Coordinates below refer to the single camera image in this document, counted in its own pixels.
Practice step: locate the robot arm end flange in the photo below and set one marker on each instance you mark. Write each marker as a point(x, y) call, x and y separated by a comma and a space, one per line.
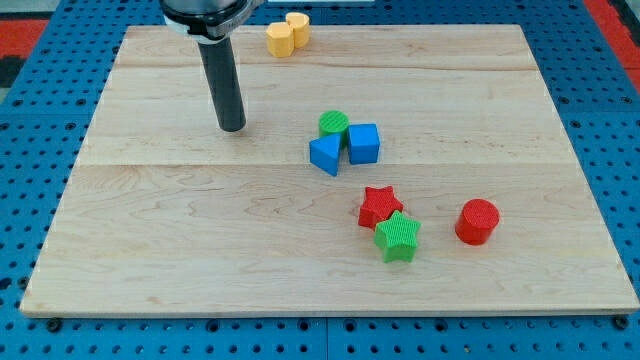
point(207, 21)

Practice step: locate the red star block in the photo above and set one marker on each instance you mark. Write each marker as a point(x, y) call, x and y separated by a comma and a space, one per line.
point(378, 205)

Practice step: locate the green star block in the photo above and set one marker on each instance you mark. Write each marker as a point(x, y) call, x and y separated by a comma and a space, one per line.
point(396, 237)

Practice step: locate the blue triangle block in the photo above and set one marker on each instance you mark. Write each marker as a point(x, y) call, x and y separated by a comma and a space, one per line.
point(325, 153)

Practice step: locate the green cylinder block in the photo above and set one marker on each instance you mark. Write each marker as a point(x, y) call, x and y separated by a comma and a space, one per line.
point(334, 122)

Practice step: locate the blue cube block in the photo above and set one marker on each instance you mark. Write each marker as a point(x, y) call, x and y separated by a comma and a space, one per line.
point(363, 143)

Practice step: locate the wooden board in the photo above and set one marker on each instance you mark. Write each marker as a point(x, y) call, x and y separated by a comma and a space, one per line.
point(167, 216)

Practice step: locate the yellow heart block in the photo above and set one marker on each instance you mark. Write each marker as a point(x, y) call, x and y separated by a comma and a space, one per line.
point(283, 38)

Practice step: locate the red cylinder block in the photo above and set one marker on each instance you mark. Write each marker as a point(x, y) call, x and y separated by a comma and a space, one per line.
point(477, 221)

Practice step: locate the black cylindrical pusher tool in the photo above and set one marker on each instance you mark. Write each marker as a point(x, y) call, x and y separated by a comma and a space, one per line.
point(221, 74)

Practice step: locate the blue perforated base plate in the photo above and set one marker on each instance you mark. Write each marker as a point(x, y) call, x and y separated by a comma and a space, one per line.
point(45, 115)

